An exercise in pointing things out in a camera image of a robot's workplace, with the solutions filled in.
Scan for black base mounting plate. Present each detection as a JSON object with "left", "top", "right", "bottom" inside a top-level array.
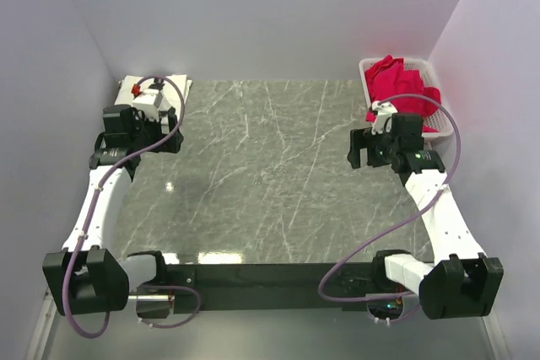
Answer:
[{"left": 120, "top": 261, "right": 419, "bottom": 314}]

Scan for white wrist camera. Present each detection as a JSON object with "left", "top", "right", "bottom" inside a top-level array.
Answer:
[
  {"left": 131, "top": 83, "right": 164, "bottom": 122},
  {"left": 370, "top": 101, "right": 397, "bottom": 135}
]

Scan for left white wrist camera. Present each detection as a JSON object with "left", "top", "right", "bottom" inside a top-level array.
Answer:
[{"left": 131, "top": 83, "right": 164, "bottom": 122}]

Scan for white plastic laundry basket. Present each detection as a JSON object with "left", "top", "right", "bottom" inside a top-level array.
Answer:
[{"left": 359, "top": 57, "right": 453, "bottom": 142}]

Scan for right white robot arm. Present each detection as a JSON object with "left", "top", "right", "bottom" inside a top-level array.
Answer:
[{"left": 347, "top": 113, "right": 504, "bottom": 320}]

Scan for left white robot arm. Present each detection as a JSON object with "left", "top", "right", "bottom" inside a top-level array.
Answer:
[{"left": 42, "top": 105, "right": 183, "bottom": 314}]

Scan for folded white printed t-shirt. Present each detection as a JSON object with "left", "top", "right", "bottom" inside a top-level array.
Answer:
[{"left": 114, "top": 74, "right": 195, "bottom": 109}]

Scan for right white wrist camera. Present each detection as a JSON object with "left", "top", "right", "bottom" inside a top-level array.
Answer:
[{"left": 370, "top": 101, "right": 397, "bottom": 135}]

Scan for red shirts in basket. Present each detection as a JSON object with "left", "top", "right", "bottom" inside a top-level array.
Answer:
[{"left": 364, "top": 55, "right": 441, "bottom": 119}]

